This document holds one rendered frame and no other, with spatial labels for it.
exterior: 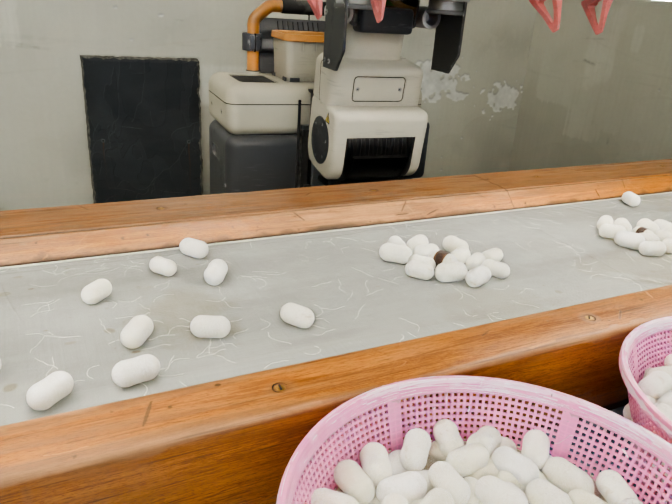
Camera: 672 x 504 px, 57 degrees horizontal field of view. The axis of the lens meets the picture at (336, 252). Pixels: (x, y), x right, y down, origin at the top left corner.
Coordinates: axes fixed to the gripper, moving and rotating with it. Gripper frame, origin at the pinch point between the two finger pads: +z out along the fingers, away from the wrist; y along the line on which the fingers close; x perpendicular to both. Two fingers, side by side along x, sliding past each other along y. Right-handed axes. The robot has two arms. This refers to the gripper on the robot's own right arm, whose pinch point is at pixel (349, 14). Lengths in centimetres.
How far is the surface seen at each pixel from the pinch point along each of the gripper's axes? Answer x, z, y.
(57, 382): -33, 43, -41
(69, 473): -42, 48, -41
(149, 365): -32, 43, -35
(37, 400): -34, 44, -43
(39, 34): 162, -62, -49
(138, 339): -28, 42, -35
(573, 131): 139, -16, 173
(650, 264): -24, 41, 25
